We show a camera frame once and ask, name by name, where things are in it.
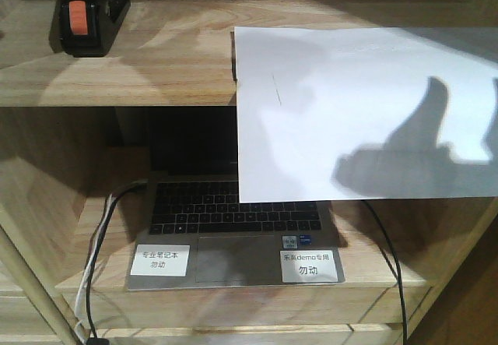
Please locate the white paper sheet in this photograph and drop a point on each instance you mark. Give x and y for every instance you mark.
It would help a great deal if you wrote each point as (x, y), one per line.
(374, 113)

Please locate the black orange stapler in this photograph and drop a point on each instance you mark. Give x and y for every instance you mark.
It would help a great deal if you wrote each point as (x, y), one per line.
(88, 28)

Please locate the silver laptop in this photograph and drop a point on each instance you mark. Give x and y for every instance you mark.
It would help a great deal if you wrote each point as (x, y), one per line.
(193, 199)

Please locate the white label right palmrest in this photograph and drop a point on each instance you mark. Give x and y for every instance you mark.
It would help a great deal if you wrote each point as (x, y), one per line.
(308, 266)

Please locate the white label palmrest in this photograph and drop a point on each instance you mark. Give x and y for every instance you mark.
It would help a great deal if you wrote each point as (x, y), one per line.
(160, 260)
(308, 266)

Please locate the white label left palmrest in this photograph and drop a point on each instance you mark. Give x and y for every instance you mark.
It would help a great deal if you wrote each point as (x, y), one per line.
(160, 260)

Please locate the wooden shelf unit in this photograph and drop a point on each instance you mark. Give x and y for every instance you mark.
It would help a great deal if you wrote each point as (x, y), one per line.
(57, 164)

